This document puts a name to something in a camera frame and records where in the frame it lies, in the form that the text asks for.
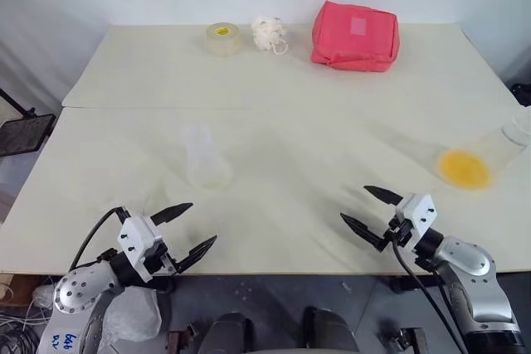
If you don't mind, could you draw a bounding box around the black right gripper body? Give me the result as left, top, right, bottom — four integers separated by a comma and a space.
382, 206, 417, 254

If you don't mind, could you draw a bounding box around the plastic cup with orange lid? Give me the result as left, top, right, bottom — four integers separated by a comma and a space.
432, 113, 531, 195

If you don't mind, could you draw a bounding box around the small white crumpled bag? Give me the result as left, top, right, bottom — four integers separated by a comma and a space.
32, 284, 58, 310

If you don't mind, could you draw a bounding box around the clear tape roll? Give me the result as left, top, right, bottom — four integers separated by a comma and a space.
206, 22, 242, 58

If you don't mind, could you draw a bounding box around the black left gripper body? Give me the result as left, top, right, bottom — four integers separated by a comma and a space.
144, 240, 180, 279

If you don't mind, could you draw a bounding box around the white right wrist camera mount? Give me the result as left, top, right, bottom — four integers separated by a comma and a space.
392, 192, 439, 244

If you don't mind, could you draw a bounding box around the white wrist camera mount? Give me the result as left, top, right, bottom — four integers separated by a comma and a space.
118, 215, 168, 284
392, 192, 439, 244

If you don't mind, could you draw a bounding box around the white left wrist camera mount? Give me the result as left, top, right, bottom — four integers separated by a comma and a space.
118, 215, 168, 284

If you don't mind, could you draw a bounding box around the white cable bundle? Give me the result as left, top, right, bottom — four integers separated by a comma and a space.
0, 308, 47, 354

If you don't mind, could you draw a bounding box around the red fabric pouch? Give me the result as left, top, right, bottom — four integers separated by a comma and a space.
310, 0, 402, 73

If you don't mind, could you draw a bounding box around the black mesh stand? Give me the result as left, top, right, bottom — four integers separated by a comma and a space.
0, 88, 57, 161

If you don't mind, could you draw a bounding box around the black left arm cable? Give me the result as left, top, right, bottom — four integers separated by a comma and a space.
67, 206, 128, 273

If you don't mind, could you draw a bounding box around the white mesh bath sponge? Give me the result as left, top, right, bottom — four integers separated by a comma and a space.
251, 16, 290, 56

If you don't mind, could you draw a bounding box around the dark rounded shape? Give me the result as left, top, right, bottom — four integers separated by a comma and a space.
210, 312, 259, 354
304, 307, 360, 354

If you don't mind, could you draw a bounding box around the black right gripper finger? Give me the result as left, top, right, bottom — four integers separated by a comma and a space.
339, 211, 390, 253
363, 185, 403, 207

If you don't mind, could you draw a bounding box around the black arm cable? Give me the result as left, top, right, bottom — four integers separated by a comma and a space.
67, 206, 128, 273
389, 240, 468, 354

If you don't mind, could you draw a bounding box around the black object beside table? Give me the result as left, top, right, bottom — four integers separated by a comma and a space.
509, 82, 531, 107

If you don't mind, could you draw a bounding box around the clear plastic bag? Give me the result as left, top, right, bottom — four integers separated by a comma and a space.
102, 287, 163, 347

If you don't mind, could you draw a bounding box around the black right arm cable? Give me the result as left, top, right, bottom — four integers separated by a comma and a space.
389, 240, 468, 354

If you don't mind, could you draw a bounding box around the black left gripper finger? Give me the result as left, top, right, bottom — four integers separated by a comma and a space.
173, 235, 218, 276
149, 202, 194, 226

